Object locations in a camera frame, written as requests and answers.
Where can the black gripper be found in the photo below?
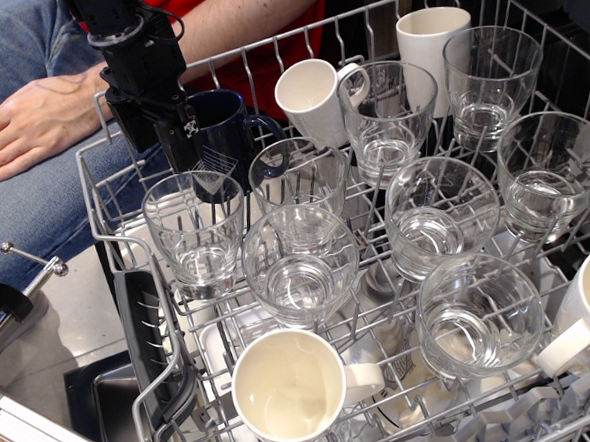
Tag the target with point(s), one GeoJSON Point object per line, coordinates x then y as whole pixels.
{"type": "Point", "coordinates": [144, 64]}

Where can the clear glass cup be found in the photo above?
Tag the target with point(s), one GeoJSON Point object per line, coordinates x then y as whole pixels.
{"type": "Point", "coordinates": [199, 241]}

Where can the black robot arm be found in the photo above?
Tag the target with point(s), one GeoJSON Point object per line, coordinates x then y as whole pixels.
{"type": "Point", "coordinates": [106, 17]}

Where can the person's forearm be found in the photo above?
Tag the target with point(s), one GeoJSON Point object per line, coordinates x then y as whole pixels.
{"type": "Point", "coordinates": [214, 27]}

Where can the tall white cup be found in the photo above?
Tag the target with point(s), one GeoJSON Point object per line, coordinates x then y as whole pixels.
{"type": "Point", "coordinates": [421, 37]}

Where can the person's bare hand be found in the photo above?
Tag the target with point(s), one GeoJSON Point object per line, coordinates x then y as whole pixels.
{"type": "Point", "coordinates": [48, 116]}

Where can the dark blue mug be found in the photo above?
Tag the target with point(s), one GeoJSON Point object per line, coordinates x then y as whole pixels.
{"type": "Point", "coordinates": [228, 144]}

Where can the red shirt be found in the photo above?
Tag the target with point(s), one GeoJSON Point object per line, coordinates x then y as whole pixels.
{"type": "Point", "coordinates": [255, 68]}

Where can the blue jeans leg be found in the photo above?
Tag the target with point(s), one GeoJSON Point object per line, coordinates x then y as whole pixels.
{"type": "Point", "coordinates": [49, 76]}

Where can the clear glass behind centre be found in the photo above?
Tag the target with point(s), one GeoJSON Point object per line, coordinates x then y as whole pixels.
{"type": "Point", "coordinates": [298, 171]}

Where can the clear glass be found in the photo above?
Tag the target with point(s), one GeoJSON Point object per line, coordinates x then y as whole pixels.
{"type": "Point", "coordinates": [477, 315]}
{"type": "Point", "coordinates": [387, 109]}
{"type": "Point", "coordinates": [544, 174]}
{"type": "Point", "coordinates": [436, 207]}
{"type": "Point", "coordinates": [490, 73]}
{"type": "Point", "coordinates": [300, 262]}
{"type": "Point", "coordinates": [298, 171]}

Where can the white tilted mug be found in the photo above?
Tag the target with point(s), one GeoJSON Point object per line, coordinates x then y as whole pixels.
{"type": "Point", "coordinates": [307, 94]}

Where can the clear glass front centre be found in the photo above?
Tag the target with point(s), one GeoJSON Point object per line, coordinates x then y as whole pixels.
{"type": "Point", "coordinates": [300, 262]}

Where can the clear glass top centre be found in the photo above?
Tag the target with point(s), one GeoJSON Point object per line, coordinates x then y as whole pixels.
{"type": "Point", "coordinates": [387, 109]}

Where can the clear glass middle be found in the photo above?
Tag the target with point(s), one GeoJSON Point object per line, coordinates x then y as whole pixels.
{"type": "Point", "coordinates": [436, 207]}

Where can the cream mug front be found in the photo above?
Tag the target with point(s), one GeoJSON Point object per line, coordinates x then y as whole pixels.
{"type": "Point", "coordinates": [291, 385]}

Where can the white lower dishwasher tray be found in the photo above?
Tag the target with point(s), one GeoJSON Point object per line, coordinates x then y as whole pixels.
{"type": "Point", "coordinates": [372, 326]}

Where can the clear glass top right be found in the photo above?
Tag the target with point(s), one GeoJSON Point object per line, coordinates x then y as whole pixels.
{"type": "Point", "coordinates": [490, 73]}

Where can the clear glass front right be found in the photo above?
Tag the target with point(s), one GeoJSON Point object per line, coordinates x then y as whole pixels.
{"type": "Point", "coordinates": [477, 315]}

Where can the grey plastic tine holder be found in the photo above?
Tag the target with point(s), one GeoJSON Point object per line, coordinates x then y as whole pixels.
{"type": "Point", "coordinates": [542, 413]}

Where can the grey wire dishwasher rack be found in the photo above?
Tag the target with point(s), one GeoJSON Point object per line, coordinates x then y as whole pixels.
{"type": "Point", "coordinates": [564, 85]}

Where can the grey plastic rack handle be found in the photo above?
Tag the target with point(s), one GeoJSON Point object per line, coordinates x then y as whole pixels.
{"type": "Point", "coordinates": [149, 344]}

